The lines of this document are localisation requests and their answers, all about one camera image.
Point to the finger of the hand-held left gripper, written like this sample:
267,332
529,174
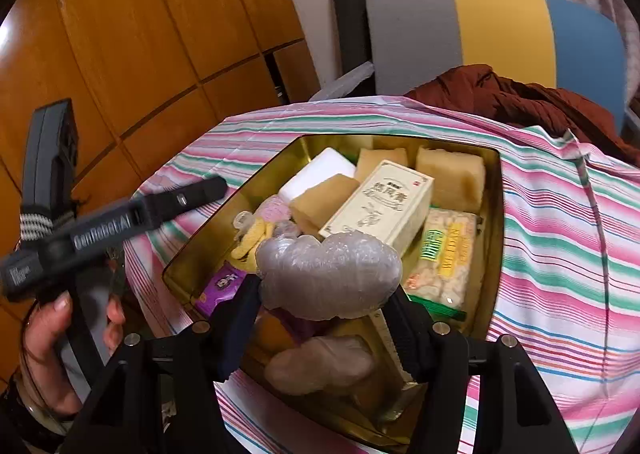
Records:
185,196

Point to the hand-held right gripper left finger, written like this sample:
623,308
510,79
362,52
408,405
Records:
235,329

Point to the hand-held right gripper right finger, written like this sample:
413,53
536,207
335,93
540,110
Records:
405,339

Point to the purple snack packet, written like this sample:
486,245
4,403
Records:
222,284

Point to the gold metal tin box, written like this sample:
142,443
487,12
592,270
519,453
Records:
210,244

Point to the yellow knitted pouch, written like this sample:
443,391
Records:
252,236

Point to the green label cracker packet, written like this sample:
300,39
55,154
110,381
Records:
445,264

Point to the clear plastic bag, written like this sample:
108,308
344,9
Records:
330,274

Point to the white foam sponge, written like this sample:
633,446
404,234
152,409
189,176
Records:
320,171

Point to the cream cardboard box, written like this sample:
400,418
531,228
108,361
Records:
380,204

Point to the yellow sponge block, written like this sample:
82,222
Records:
450,176
320,206
380,158

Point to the person's left forearm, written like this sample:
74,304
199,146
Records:
30,424

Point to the person's left hand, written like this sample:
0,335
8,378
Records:
47,354

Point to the wooden wardrobe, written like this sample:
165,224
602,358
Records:
125,33

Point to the pink green striped tablecloth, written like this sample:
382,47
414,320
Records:
550,234

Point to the black rolled mat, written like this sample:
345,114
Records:
350,23

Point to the dark red jacket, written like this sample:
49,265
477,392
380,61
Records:
525,103

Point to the grey yellow blue chair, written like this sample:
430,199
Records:
410,33

